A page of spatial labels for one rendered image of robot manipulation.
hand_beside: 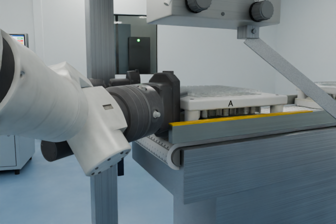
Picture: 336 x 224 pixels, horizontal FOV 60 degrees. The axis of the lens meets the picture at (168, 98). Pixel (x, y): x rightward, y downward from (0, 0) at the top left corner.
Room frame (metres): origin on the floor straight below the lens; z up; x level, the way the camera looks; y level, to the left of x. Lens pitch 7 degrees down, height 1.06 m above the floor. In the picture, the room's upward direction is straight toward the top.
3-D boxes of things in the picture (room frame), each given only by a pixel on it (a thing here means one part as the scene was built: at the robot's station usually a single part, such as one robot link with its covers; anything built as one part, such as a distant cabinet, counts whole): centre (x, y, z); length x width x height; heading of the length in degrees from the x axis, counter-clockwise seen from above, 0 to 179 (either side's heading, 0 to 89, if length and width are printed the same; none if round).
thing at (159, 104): (0.49, 0.03, 0.99); 0.12 x 0.10 x 0.13; 147
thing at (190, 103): (0.68, -0.10, 0.99); 0.25 x 0.24 x 0.02; 25
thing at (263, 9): (0.50, -0.16, 1.15); 0.03 x 0.02 x 0.04; 115
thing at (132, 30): (5.68, 0.88, 1.43); 1.38 x 0.01 x 1.16; 101
